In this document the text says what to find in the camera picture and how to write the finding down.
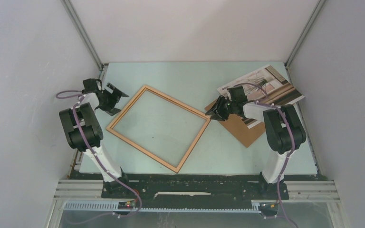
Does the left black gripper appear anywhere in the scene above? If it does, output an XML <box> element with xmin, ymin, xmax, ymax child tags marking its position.
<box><xmin>98</xmin><ymin>84</ymin><xmax>128</xmax><ymax>116</ymax></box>

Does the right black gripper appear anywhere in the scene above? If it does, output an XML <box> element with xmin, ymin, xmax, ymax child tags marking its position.
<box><xmin>206</xmin><ymin>95</ymin><xmax>237</xmax><ymax>122</ymax></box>

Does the brown cardboard backing board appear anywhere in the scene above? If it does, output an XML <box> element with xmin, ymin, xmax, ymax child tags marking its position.
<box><xmin>219</xmin><ymin>114</ymin><xmax>266</xmax><ymax>148</ymax></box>

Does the light wooden picture frame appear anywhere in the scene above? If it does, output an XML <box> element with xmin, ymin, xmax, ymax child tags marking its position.
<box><xmin>106</xmin><ymin>85</ymin><xmax>210</xmax><ymax>173</ymax></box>

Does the printed plant photo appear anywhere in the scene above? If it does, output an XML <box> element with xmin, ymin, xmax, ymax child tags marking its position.
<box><xmin>217</xmin><ymin>65</ymin><xmax>305</xmax><ymax>130</ymax></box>

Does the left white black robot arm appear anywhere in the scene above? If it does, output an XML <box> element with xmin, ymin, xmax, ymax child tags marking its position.
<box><xmin>59</xmin><ymin>78</ymin><xmax>133</xmax><ymax>198</ymax></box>

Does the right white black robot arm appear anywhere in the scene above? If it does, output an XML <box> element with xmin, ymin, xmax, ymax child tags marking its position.
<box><xmin>205</xmin><ymin>83</ymin><xmax>307</xmax><ymax>199</ymax></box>

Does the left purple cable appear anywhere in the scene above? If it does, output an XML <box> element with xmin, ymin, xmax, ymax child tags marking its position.
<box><xmin>55</xmin><ymin>90</ymin><xmax>143</xmax><ymax>219</ymax></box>

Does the purple cable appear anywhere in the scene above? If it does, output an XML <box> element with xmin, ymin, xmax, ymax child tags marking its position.
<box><xmin>55</xmin><ymin>90</ymin><xmax>143</xmax><ymax>219</ymax></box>
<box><xmin>232</xmin><ymin>83</ymin><xmax>297</xmax><ymax>228</ymax></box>

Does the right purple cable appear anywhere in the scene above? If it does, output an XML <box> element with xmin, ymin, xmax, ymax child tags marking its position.
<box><xmin>232</xmin><ymin>83</ymin><xmax>297</xmax><ymax>228</ymax></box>

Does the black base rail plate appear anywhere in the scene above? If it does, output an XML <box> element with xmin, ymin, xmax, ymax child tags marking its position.
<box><xmin>101</xmin><ymin>173</ymin><xmax>289</xmax><ymax>209</ymax></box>

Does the white toothed cable duct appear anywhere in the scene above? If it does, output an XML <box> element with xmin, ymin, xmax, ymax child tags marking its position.
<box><xmin>63</xmin><ymin>200</ymin><xmax>260</xmax><ymax>213</ymax></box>

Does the left aluminium corner post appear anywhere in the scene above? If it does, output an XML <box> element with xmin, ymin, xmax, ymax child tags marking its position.
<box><xmin>61</xmin><ymin>0</ymin><xmax>104</xmax><ymax>70</ymax></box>

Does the aluminium corner post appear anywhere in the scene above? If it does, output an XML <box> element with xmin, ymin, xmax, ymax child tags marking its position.
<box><xmin>61</xmin><ymin>0</ymin><xmax>104</xmax><ymax>70</ymax></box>
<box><xmin>285</xmin><ymin>0</ymin><xmax>327</xmax><ymax>69</ymax></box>

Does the right aluminium corner post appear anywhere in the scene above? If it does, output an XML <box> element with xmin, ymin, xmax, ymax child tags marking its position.
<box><xmin>285</xmin><ymin>0</ymin><xmax>327</xmax><ymax>69</ymax></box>

